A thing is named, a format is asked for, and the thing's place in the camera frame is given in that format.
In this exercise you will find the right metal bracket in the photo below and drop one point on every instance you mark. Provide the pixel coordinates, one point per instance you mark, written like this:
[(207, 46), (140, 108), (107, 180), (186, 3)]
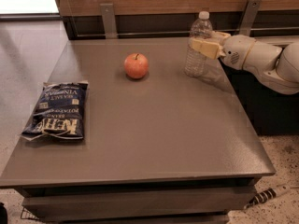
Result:
[(248, 16)]

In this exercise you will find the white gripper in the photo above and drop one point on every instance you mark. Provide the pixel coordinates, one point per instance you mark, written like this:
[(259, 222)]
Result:
[(235, 52)]

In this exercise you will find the horizontal metal rail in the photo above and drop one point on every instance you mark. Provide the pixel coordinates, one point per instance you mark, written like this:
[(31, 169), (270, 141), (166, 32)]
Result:
[(255, 32)]

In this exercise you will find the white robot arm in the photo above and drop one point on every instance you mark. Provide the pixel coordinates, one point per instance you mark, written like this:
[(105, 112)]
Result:
[(276, 68)]

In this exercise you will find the red apple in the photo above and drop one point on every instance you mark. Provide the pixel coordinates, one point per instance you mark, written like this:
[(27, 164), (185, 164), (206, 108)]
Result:
[(136, 65)]

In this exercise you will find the grey drawer front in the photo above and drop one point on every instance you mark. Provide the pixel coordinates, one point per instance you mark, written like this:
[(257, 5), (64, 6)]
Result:
[(138, 203)]

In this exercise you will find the clear plastic water bottle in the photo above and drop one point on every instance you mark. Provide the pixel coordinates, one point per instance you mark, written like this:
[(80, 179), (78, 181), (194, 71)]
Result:
[(200, 31)]

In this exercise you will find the blue chip bag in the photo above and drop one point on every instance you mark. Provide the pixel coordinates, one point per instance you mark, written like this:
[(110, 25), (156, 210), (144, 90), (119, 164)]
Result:
[(59, 112)]

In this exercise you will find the left metal bracket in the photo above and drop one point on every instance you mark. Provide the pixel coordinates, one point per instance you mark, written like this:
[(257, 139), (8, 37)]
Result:
[(109, 20)]

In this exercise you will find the metal bracket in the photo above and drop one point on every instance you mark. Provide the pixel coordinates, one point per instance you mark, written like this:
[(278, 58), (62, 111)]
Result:
[(248, 16), (109, 20)]

